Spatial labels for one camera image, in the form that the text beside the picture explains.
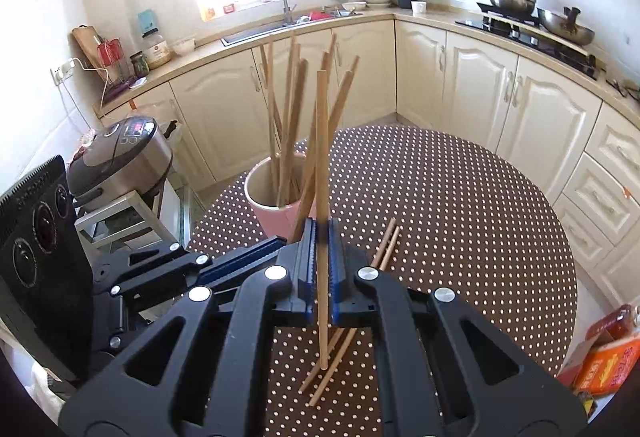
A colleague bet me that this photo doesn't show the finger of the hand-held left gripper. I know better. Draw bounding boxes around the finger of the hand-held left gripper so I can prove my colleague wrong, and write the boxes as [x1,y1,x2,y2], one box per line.
[94,237,288,299]
[94,297,171,358]

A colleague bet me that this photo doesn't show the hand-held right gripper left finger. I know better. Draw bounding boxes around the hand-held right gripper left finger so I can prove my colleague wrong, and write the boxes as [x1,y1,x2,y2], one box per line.
[59,218,321,437]

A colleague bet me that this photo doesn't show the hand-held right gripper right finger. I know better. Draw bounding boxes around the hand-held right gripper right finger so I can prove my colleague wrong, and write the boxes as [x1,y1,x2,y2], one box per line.
[327,218,588,437]

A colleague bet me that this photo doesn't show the pink cup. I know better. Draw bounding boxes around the pink cup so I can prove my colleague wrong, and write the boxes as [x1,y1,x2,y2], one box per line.
[244,154,318,240]

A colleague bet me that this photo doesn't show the wooden chopstick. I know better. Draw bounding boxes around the wooden chopstick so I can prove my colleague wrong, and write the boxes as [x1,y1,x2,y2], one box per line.
[316,71,331,370]
[309,227,402,407]
[299,218,397,394]

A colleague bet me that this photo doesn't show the bundle of wooden chopsticks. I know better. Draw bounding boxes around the bundle of wooden chopsticks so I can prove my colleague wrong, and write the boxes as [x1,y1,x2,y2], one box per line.
[257,32,361,243]

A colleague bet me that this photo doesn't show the white metal stand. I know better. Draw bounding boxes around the white metal stand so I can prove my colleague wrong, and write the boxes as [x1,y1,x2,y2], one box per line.
[75,167,196,263]

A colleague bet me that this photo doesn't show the silver rice cooker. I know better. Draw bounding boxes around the silver rice cooker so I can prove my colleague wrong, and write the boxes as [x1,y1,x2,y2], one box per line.
[66,116,173,213]

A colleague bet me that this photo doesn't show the round polka dot table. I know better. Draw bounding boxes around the round polka dot table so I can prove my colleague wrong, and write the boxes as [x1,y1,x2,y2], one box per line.
[187,124,578,437]

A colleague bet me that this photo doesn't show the purple cloth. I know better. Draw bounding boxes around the purple cloth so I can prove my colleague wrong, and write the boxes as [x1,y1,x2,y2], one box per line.
[107,76,148,93]

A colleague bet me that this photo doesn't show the wooden cutting board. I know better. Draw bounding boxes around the wooden cutting board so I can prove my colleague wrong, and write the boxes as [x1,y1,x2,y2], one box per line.
[71,24,113,83]

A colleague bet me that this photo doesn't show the red utensil rack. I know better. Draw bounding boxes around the red utensil rack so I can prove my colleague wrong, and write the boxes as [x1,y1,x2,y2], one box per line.
[97,38,123,68]

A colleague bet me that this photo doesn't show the large glass jar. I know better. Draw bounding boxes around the large glass jar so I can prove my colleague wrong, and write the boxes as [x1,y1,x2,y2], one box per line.
[142,31,172,69]

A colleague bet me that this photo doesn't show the steel kitchen sink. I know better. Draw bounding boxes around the steel kitchen sink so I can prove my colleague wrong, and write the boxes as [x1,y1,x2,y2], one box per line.
[220,10,363,45]

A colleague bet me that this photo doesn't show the orange cardboard box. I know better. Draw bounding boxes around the orange cardboard box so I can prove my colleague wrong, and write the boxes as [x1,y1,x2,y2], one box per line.
[557,304,640,413]

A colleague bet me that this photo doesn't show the black gas stove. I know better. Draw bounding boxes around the black gas stove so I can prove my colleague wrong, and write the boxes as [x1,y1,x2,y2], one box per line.
[455,2,601,80]

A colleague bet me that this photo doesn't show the steel wok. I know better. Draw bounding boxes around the steel wok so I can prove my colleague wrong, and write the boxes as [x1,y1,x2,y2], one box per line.
[537,7,596,45]

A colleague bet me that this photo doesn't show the eyeglasses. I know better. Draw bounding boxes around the eyeglasses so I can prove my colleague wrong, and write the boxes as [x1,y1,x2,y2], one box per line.
[607,80,640,100]

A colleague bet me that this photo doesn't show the white power cable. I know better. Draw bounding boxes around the white power cable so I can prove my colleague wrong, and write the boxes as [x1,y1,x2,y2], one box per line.
[62,58,108,110]

